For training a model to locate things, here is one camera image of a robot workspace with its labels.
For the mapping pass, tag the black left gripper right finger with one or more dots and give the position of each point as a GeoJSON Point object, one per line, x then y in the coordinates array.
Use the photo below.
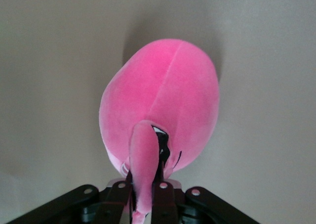
{"type": "Point", "coordinates": [165, 204]}

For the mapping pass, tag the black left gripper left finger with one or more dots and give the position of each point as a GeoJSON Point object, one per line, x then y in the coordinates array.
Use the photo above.
{"type": "Point", "coordinates": [74, 204]}

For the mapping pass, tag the bright pink round plush toy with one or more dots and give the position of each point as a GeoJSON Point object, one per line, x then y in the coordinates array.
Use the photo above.
{"type": "Point", "coordinates": [160, 85]}

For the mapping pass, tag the brown table mat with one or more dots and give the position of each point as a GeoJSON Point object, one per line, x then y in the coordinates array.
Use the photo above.
{"type": "Point", "coordinates": [49, 60]}

